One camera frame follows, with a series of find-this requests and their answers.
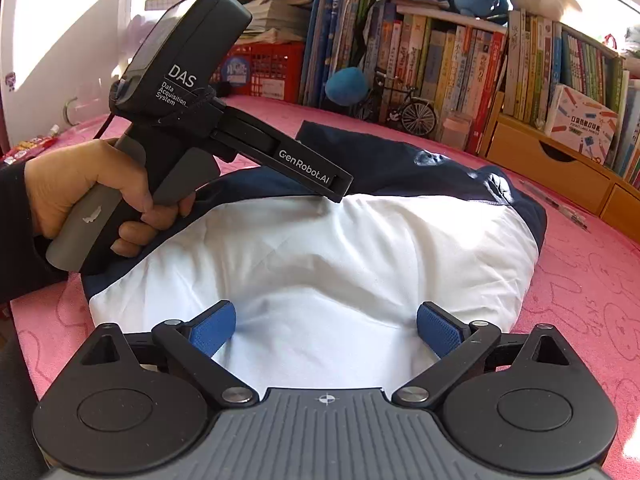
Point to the row of books on organizer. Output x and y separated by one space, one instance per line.
530 60

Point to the stack of paper workbooks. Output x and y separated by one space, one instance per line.
280 15

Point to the red snack packet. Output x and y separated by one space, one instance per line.
25 147

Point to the row of upright books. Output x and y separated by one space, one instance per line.
450 60

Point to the black model bicycle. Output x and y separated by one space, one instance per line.
417 115

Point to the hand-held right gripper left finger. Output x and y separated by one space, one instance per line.
215 327

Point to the white pencil-print box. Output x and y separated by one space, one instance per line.
580 125

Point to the person's left hand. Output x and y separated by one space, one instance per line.
75 180

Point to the red plastic crate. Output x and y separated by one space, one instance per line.
270 67

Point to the person's left forearm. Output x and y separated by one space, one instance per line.
15 240

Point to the pink rabbit-print mat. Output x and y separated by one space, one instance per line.
575 260

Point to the wooden drawer organizer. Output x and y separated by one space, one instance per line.
515 145

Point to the navy and white jacket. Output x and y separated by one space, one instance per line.
350 240

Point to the row of thin blue books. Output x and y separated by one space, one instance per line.
325 25

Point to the clear pen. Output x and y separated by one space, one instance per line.
565 210

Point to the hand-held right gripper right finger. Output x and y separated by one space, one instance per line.
440 327

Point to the clear jar with pink lid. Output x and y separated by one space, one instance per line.
456 130

